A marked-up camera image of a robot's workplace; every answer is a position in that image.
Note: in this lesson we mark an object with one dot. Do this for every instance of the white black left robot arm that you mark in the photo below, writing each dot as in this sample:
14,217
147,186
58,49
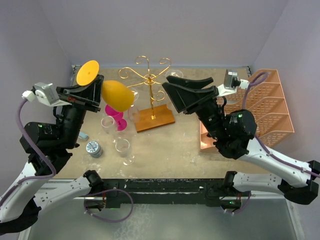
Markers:
48,146

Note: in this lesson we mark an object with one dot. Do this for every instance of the gold wire wine glass rack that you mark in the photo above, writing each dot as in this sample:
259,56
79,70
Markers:
155,116

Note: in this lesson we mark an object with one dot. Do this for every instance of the small round tin can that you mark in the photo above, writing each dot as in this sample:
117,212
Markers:
94,149

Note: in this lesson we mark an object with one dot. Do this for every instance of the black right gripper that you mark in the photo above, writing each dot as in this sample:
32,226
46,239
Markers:
186,100

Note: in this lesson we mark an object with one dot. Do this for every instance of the orange plastic goblet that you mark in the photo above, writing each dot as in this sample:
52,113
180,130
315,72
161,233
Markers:
114,93

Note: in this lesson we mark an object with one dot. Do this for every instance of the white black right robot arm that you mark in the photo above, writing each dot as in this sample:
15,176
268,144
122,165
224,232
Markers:
234,136

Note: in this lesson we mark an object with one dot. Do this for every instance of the clear wine glass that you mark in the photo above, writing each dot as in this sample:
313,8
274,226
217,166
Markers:
110,126
133,111
124,149
174,73

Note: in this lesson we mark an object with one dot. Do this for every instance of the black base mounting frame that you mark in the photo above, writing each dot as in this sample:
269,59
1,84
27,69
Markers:
210,192

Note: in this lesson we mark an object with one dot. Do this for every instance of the small light blue object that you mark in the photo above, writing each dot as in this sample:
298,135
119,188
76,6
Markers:
83,136

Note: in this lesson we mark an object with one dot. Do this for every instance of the pink plastic goblet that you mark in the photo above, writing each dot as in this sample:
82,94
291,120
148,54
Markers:
117,116

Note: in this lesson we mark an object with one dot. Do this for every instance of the peach plastic file organizer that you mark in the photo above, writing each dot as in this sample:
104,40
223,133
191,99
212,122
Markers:
267,103

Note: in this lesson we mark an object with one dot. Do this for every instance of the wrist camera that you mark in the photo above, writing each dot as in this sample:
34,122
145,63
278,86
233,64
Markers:
46,94
231,83

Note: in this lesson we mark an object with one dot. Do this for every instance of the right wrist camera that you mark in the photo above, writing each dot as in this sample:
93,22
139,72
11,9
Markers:
231,83

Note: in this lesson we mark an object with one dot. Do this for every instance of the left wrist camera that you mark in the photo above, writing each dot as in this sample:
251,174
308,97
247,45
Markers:
46,94

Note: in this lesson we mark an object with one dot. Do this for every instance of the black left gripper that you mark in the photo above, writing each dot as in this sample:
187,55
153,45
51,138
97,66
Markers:
90,93

